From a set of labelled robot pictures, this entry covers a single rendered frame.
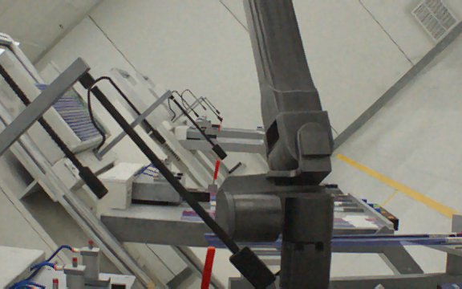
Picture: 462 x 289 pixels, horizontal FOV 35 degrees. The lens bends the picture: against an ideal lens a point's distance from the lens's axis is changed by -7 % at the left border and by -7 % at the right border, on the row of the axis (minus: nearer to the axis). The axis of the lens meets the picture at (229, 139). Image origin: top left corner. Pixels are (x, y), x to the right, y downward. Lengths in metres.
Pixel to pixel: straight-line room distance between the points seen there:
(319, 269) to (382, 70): 7.83
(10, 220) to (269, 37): 1.13
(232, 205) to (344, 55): 7.79
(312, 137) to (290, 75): 0.09
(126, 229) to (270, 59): 1.01
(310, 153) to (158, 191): 1.34
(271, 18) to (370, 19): 7.74
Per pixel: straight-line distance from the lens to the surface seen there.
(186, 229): 1.82
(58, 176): 1.80
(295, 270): 0.83
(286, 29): 0.91
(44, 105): 0.72
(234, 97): 8.43
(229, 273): 5.48
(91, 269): 0.97
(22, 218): 1.88
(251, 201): 0.80
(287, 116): 0.84
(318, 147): 0.83
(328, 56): 8.52
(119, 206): 2.02
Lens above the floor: 1.23
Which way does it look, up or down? 3 degrees down
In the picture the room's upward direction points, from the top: 41 degrees counter-clockwise
